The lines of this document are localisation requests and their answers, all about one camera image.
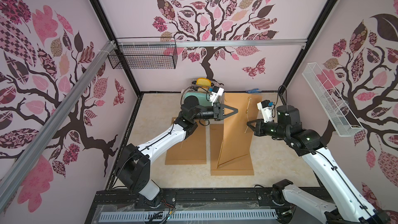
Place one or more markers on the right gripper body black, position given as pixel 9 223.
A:
pixel 261 127

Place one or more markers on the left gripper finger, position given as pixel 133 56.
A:
pixel 229 109
pixel 228 114

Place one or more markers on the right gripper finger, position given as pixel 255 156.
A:
pixel 252 127
pixel 254 122

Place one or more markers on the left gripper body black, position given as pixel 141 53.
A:
pixel 209 112

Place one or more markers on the brown file bag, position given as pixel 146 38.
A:
pixel 239 166
pixel 191 151
pixel 236 134

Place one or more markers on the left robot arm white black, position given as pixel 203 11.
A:
pixel 134 164

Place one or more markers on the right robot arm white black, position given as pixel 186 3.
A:
pixel 348 206

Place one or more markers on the mint green toaster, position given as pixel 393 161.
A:
pixel 202 93

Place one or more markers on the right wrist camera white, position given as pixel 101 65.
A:
pixel 266 109

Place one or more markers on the blue object by back wall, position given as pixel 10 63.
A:
pixel 253 91

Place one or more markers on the aluminium rail back wall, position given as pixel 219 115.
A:
pixel 220 43

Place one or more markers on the aluminium rail wall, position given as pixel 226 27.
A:
pixel 220 43
pixel 19 170

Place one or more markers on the white wire shelf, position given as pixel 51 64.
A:
pixel 337 109

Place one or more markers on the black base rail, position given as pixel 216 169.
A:
pixel 189 199

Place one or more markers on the black wire basket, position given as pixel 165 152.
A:
pixel 145 53

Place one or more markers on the aluminium rail left wall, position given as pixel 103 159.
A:
pixel 19 170

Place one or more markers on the white slotted cable duct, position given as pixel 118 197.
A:
pixel 187 216

